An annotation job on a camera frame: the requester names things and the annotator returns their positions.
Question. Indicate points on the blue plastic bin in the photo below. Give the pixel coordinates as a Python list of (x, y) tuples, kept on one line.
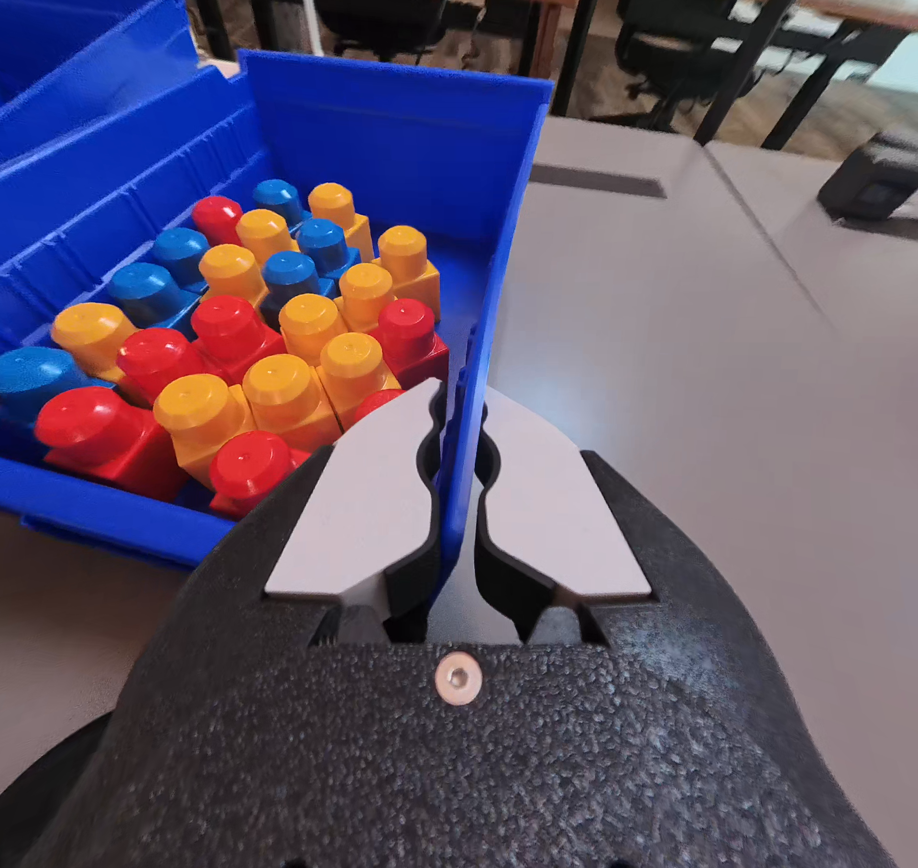
[(401, 143), (86, 36)]

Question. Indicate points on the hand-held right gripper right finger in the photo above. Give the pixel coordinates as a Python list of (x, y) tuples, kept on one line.
[(552, 524)]

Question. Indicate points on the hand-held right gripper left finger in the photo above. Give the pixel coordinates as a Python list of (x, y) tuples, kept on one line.
[(358, 516)]

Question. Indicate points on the pile of mega blocks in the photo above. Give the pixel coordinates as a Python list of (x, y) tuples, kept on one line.
[(215, 351)]

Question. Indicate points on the small black box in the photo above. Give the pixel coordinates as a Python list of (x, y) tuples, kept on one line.
[(871, 179)]

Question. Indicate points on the black stand pole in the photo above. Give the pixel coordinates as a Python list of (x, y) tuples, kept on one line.
[(577, 21)]

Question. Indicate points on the black office chair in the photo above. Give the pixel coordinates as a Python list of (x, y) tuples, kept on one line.
[(681, 50), (387, 14)]

